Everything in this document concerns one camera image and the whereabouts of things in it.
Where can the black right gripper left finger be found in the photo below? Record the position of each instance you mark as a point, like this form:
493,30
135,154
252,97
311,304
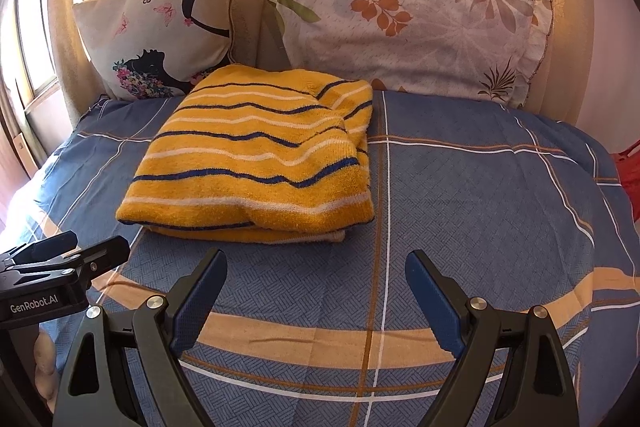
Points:
97,388

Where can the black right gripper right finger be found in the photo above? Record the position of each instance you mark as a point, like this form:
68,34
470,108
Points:
536,388

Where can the yellow striped knit sweater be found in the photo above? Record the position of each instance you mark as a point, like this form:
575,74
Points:
258,157

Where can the person's left hand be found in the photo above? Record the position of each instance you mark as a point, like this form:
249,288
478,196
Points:
47,379

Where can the blue plaid bed sheet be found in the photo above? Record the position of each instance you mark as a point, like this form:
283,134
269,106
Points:
517,208

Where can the red cloth at bedside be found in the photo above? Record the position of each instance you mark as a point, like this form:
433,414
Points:
628,168

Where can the white cushion with woman silhouette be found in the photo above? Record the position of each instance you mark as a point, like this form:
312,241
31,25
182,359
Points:
154,48

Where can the floral white ruffled pillow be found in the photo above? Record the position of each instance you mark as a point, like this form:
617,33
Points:
477,49

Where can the window frame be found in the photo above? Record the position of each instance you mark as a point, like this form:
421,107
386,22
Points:
26,55

